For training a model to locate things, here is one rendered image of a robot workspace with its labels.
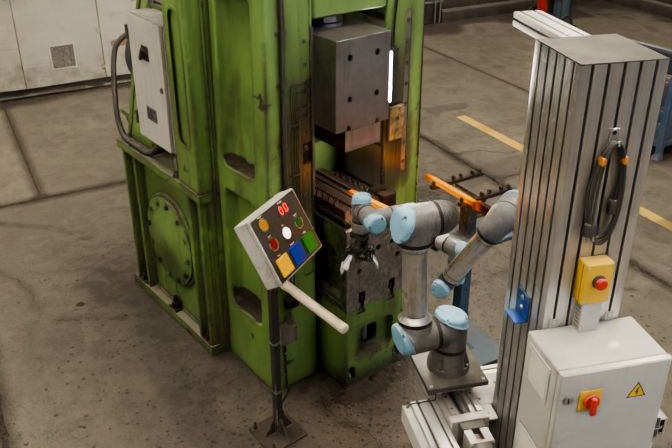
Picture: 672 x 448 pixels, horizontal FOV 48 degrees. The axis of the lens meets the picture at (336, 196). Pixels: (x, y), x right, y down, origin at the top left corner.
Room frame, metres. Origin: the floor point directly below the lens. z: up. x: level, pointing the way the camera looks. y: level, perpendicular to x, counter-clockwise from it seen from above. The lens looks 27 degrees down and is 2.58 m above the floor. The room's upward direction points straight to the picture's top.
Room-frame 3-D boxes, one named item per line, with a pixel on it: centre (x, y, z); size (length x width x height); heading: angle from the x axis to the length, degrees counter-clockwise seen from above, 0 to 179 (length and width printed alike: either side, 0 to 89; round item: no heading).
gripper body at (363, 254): (2.58, -0.10, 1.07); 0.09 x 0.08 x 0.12; 13
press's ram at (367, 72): (3.29, -0.02, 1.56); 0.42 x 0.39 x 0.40; 39
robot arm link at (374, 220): (2.50, -0.15, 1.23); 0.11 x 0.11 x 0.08; 21
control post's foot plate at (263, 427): (2.69, 0.27, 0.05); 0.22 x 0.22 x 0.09; 39
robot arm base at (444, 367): (2.17, -0.40, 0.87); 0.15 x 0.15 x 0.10
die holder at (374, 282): (3.30, -0.02, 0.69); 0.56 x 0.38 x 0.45; 39
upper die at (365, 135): (3.26, 0.01, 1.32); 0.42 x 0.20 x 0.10; 39
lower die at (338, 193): (3.26, 0.01, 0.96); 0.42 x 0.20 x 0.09; 39
